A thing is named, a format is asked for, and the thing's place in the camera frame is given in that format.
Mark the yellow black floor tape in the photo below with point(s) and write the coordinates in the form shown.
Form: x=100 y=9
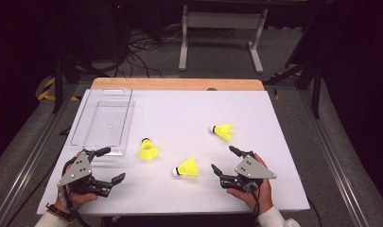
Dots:
x=276 y=94
x=48 y=94

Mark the white metal desk frame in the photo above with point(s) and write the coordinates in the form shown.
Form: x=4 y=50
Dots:
x=223 y=20

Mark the grey metal floor rail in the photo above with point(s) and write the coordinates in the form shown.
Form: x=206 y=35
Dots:
x=337 y=164
x=25 y=164

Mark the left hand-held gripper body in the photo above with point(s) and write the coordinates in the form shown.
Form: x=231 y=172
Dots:
x=77 y=171

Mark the person's right hand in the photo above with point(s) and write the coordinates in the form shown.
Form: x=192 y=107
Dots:
x=263 y=197

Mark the clear plastic tray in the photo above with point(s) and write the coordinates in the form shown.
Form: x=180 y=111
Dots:
x=100 y=119

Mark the dark device with red light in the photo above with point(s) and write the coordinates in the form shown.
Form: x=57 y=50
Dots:
x=118 y=6

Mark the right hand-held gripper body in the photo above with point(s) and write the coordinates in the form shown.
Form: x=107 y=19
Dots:
x=253 y=170

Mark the person's left hand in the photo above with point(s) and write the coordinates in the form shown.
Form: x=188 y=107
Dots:
x=80 y=198

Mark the yellow plastic shuttlecock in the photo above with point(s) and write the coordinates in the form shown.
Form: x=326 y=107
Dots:
x=223 y=131
x=148 y=150
x=188 y=168

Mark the wooden table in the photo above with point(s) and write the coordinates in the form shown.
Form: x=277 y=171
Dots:
x=167 y=84

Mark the white board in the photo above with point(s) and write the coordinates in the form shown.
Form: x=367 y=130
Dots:
x=186 y=107

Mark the black metal stand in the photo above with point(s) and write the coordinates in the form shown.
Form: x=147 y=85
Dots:
x=58 y=85
x=316 y=91

